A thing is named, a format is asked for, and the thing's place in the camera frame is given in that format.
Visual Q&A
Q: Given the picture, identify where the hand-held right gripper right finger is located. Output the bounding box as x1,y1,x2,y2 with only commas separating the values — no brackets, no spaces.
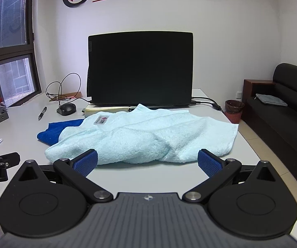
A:
182,149,284,203

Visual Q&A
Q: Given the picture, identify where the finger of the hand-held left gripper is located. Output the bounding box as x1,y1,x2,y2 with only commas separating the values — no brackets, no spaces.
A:
0,152,21,170

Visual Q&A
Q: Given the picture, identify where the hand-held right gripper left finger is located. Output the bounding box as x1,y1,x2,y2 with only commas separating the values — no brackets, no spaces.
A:
13,149,114,204

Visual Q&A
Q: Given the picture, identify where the light blue towel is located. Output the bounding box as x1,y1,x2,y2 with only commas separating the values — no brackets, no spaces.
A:
44,104,239,165

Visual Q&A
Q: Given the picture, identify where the dark blue cloth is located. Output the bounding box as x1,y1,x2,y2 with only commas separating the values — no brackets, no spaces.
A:
37,119,85,146

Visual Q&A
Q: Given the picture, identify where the thick cream notebook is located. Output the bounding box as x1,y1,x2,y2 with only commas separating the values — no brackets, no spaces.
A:
83,103,137,118

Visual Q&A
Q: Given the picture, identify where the black computer mouse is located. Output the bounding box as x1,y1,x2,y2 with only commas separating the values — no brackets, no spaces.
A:
56,103,77,116

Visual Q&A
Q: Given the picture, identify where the black pen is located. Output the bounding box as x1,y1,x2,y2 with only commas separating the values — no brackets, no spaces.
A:
38,106,48,121

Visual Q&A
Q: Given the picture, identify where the red wastebasket with bag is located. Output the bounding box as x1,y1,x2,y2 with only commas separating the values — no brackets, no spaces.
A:
225,100,245,124

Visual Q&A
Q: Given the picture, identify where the brown flat envelope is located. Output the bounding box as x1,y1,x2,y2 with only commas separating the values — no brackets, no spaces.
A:
49,91,82,102

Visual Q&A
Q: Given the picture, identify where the grey zip pouch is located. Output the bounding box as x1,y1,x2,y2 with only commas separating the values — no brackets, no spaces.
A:
254,93,288,107

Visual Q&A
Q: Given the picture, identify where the black leather sofa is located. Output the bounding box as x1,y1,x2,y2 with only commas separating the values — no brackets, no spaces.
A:
242,62,297,188

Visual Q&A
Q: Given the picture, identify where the black laptop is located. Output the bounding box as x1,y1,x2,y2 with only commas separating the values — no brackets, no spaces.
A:
86,32,194,108

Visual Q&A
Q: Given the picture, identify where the dark framed window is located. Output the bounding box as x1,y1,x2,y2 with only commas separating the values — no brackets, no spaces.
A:
0,0,43,108

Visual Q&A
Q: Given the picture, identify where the black mouse cable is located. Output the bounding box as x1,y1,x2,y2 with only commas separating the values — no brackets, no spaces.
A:
45,73,92,108

